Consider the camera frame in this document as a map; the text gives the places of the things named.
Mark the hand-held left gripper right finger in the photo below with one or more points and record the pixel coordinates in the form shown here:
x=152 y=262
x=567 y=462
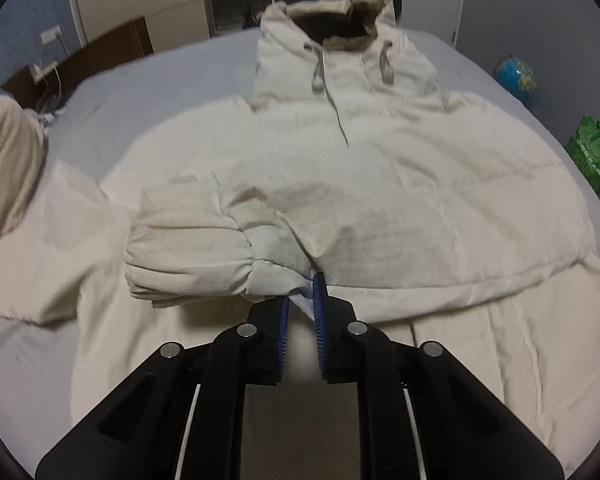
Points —
x=320 y=320

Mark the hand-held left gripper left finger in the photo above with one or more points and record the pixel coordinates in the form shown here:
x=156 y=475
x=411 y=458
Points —
x=281 y=330

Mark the cream hooded puffer jacket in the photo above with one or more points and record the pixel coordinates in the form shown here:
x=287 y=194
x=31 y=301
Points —
x=380 y=185

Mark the cream cloth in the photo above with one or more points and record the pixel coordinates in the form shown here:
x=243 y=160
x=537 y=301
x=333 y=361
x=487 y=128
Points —
x=80 y=260

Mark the bed with light grey sheet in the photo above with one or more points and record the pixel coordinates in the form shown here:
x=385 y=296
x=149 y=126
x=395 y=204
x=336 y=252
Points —
x=130 y=90

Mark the blue globe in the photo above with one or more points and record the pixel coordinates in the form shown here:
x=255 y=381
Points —
x=515 y=77

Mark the beige fleece garment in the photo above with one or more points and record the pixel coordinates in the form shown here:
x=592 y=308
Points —
x=10 y=160

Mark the green shopping bag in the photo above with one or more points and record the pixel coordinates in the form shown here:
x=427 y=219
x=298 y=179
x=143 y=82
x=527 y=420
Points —
x=595 y=152

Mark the white wardrobe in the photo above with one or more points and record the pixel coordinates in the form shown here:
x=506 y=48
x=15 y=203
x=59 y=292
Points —
x=180 y=15

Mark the brown wooden headboard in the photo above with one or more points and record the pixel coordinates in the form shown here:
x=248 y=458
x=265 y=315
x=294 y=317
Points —
x=110 y=45

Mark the white wall outlet with plug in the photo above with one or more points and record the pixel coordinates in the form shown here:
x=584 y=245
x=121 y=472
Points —
x=42 y=71

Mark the white wall socket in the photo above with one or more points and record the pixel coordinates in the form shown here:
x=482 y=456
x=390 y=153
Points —
x=50 y=36

